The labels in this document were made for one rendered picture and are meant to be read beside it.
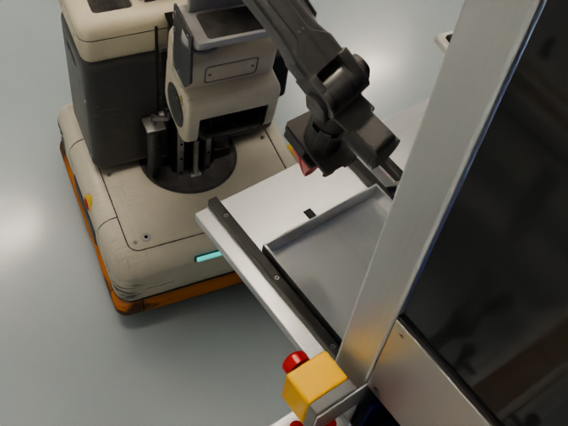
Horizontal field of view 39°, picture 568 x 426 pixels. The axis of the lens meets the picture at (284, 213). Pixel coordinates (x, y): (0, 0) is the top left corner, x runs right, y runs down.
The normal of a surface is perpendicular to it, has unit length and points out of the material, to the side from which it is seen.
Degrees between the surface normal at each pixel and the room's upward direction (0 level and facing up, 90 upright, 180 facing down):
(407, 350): 90
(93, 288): 0
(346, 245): 0
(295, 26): 46
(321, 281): 0
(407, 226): 90
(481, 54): 90
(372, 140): 27
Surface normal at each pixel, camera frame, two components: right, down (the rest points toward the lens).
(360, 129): 0.00, -0.19
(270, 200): 0.11, -0.60
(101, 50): 0.40, 0.76
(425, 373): -0.80, 0.42
